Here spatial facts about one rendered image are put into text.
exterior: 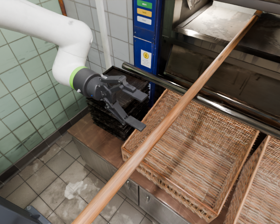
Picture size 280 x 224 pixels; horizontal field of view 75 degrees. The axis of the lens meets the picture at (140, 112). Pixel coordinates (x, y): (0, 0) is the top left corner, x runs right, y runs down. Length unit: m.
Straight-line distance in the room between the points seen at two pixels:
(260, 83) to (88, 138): 1.01
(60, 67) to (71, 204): 1.26
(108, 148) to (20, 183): 1.02
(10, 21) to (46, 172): 1.50
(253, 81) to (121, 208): 1.29
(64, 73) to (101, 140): 0.65
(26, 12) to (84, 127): 0.86
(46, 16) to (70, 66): 0.16
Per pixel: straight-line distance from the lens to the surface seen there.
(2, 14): 0.64
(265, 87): 1.03
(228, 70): 1.03
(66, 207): 1.75
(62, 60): 0.71
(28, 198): 1.91
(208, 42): 0.97
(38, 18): 0.66
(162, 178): 0.97
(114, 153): 1.18
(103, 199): 0.42
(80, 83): 0.64
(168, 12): 1.02
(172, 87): 0.68
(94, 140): 1.25
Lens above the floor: 1.60
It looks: 48 degrees down
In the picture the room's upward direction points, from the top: straight up
